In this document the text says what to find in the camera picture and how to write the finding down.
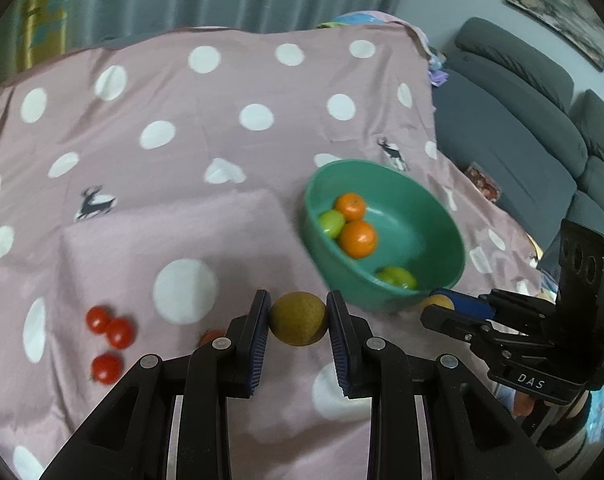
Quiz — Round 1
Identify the green fruit bowl front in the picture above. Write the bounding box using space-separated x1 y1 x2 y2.
375 266 418 290

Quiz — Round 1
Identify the large red tomato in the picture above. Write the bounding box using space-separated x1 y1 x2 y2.
198 330 226 347

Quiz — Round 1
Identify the small red tomato front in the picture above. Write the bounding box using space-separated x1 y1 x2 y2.
106 318 135 350

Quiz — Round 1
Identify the small red tomato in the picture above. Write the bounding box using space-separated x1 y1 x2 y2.
85 304 112 334
106 318 135 350
90 353 123 386

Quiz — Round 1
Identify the brown longan fruit front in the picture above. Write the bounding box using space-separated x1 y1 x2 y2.
420 294 454 311

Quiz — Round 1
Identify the person's right hand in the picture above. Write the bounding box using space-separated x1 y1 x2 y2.
511 390 590 421

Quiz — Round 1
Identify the framed wall picture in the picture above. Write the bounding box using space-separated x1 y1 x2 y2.
506 0 604 72

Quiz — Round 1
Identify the green plastic bowl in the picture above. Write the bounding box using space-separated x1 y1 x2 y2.
301 159 466 312

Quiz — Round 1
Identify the large orange front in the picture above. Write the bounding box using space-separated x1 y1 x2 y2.
337 220 378 259

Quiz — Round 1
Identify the small red tomato back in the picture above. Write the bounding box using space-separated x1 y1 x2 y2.
85 304 112 334

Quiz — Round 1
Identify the colourful folded fabric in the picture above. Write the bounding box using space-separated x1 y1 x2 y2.
317 10 448 88

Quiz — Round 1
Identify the green fruit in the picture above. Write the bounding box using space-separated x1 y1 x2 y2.
317 209 346 240

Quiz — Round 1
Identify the grey sofa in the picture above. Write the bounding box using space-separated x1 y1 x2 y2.
433 18 604 248

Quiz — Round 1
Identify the brown longan fruit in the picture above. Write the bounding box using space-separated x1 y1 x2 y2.
420 294 454 311
269 292 328 347

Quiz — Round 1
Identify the brown longan fruit back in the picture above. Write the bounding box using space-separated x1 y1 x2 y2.
269 292 328 347

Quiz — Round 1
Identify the yellow patterned curtain band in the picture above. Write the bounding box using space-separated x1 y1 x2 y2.
17 0 69 70

